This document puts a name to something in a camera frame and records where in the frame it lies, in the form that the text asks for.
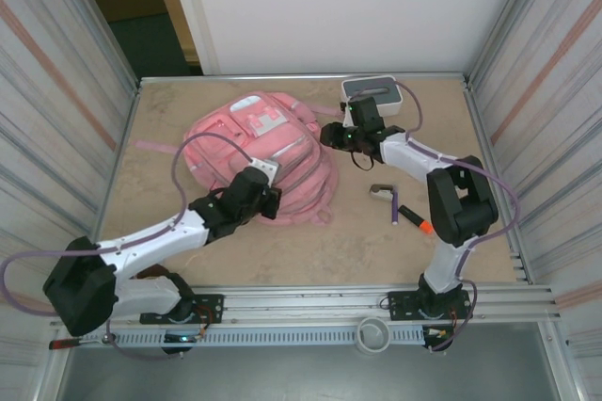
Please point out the pink backpack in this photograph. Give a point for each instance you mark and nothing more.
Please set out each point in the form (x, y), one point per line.
(226, 137)

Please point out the purple marker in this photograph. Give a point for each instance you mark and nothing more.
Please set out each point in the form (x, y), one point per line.
(395, 213)

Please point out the black orange highlighter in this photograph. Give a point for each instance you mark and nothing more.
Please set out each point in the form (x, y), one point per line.
(416, 221)

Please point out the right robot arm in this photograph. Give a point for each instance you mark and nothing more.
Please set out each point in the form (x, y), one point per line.
(461, 203)

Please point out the white grey tissue box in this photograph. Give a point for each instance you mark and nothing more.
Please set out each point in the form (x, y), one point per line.
(381, 95)

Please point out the grey tape roll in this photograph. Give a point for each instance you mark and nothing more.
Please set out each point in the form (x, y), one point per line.
(374, 337)

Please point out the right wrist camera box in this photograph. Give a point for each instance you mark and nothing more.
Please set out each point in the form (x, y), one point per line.
(344, 114)

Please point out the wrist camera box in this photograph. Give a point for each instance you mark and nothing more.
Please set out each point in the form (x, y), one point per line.
(264, 170)
(344, 114)

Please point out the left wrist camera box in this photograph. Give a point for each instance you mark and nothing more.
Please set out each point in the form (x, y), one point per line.
(264, 170)

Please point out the aluminium mounting rail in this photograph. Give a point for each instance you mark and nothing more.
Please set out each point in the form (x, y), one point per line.
(305, 302)

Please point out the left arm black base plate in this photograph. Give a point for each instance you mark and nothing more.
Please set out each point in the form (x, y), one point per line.
(211, 307)

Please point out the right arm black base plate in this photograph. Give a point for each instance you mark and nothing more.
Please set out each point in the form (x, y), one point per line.
(400, 304)

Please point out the white door frame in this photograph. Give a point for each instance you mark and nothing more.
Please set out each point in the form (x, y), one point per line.
(190, 5)

